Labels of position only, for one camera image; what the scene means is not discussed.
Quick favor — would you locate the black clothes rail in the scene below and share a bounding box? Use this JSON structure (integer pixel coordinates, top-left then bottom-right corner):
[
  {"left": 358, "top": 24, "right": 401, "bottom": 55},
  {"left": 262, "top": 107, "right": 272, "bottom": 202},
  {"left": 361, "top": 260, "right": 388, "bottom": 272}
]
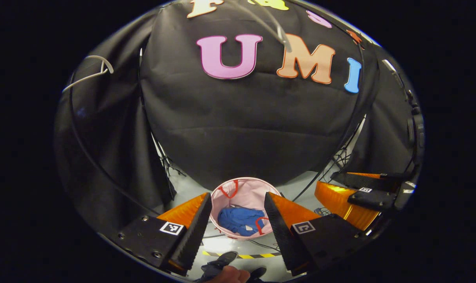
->
[{"left": 68, "top": 0, "right": 366, "bottom": 217}]

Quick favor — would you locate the yellow black striped tape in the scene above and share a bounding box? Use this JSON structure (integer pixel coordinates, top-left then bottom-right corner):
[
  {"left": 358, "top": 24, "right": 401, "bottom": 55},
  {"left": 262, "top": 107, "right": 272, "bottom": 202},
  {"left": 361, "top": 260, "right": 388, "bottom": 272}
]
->
[{"left": 202, "top": 250, "right": 282, "bottom": 260}]

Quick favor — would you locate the blue corduroy jacket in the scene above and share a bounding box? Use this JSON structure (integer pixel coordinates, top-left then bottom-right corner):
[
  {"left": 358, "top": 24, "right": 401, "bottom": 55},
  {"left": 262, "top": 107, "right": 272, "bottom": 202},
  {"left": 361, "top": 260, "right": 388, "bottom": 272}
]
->
[{"left": 217, "top": 206, "right": 266, "bottom": 237}]

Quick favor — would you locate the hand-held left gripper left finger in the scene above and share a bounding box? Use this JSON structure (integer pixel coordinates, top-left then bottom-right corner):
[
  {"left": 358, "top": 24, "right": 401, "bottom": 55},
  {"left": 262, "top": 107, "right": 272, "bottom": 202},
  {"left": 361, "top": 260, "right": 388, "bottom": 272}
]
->
[{"left": 118, "top": 192, "right": 213, "bottom": 276}]

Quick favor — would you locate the white hanger with taped hook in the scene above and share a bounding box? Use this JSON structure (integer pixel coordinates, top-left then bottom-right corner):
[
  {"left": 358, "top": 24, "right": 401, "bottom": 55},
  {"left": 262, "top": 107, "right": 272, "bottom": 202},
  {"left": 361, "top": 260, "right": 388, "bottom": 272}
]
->
[{"left": 238, "top": 0, "right": 293, "bottom": 53}]

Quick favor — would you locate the black backdrop cloth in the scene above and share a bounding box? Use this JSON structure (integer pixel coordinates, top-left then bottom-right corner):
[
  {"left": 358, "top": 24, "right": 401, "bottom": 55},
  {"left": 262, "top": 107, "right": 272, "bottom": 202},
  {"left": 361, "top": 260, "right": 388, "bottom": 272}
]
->
[{"left": 53, "top": 0, "right": 423, "bottom": 232}]

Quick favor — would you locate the pink laundry hamper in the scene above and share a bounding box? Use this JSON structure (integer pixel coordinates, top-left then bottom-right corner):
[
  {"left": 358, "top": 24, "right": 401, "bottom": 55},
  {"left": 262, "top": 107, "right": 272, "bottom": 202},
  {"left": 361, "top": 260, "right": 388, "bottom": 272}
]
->
[{"left": 209, "top": 177, "right": 282, "bottom": 241}]

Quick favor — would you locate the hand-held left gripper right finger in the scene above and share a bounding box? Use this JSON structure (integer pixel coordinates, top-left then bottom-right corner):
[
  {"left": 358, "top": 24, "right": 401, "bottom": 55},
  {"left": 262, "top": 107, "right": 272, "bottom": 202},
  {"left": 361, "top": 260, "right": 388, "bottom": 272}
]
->
[{"left": 264, "top": 191, "right": 368, "bottom": 276}]

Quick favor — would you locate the bundle of floor cables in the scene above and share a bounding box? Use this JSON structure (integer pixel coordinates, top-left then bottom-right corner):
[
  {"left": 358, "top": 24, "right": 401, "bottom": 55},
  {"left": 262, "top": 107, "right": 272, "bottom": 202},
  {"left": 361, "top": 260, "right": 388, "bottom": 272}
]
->
[{"left": 314, "top": 147, "right": 358, "bottom": 215}]

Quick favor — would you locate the white plastic hanger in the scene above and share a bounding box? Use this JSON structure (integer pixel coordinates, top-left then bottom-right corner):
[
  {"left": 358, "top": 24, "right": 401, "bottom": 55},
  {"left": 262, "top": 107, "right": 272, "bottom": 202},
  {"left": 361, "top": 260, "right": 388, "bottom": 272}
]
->
[{"left": 62, "top": 55, "right": 114, "bottom": 94}]

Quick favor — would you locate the person's black shoe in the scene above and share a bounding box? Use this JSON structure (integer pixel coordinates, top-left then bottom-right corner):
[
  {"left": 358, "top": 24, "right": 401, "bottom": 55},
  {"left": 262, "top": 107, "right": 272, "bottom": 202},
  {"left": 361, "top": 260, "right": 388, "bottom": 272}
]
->
[
  {"left": 211, "top": 251, "right": 239, "bottom": 272},
  {"left": 248, "top": 267, "right": 268, "bottom": 282}
]

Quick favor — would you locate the person's trouser leg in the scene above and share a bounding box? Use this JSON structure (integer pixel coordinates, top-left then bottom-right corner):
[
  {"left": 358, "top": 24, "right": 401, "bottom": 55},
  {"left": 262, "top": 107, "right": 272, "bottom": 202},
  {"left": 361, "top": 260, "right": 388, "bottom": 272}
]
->
[{"left": 194, "top": 263, "right": 222, "bottom": 283}]

